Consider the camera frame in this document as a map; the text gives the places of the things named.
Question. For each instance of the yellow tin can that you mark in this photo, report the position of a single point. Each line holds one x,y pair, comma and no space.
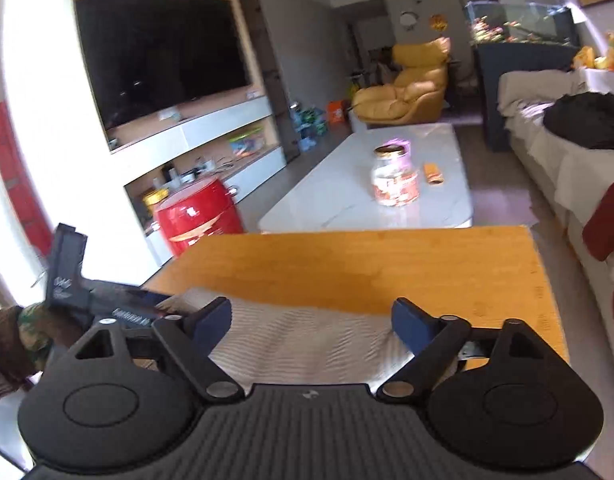
154,202

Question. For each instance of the wooden table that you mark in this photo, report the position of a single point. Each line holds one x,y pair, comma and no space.
367,265

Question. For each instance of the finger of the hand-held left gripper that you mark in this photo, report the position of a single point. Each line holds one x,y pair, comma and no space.
154,300

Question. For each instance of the dark red cloth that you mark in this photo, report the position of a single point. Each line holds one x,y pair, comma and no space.
612,220

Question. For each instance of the yellow leather armchair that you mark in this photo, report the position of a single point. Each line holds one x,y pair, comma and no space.
402,92

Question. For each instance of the orange box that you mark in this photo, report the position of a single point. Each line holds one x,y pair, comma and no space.
337,112

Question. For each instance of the white ribbed garment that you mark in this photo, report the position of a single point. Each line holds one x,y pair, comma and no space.
297,342

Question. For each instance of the orange wall ornament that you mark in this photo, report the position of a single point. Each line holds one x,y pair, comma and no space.
438,23

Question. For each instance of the round white wall clock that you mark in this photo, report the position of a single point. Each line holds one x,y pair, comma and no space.
409,20

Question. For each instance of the colourful toy box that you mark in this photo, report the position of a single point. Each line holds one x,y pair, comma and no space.
247,142

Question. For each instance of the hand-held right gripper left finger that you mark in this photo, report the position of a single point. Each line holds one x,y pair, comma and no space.
214,319

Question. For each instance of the small orange packet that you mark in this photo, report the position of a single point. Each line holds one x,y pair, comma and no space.
433,174

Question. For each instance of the red window decoration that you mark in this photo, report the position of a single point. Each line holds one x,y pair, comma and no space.
17,175

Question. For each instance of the glass fish tank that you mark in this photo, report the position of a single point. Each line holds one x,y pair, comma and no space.
517,22

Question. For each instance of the black cloth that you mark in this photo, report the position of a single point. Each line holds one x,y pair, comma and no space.
587,120

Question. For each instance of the pile of colourful toys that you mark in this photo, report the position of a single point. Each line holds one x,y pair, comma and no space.
309,125

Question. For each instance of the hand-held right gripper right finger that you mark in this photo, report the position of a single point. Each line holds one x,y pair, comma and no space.
409,321

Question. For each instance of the dark fish tank cabinet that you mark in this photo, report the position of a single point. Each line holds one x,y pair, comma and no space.
494,90

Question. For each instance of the person's left forearm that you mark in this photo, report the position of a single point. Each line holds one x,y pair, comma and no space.
22,340

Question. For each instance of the jar with red label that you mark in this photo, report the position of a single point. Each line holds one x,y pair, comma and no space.
394,180

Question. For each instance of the wood and white TV cabinet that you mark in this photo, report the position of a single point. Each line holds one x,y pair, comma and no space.
212,127

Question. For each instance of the red round container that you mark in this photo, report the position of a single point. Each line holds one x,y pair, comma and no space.
197,220

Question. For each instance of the beige covered sofa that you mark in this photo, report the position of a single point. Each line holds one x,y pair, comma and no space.
552,160

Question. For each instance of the black television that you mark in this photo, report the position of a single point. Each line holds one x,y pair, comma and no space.
162,55

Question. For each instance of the white marble coffee table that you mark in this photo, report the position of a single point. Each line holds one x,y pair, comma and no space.
337,180

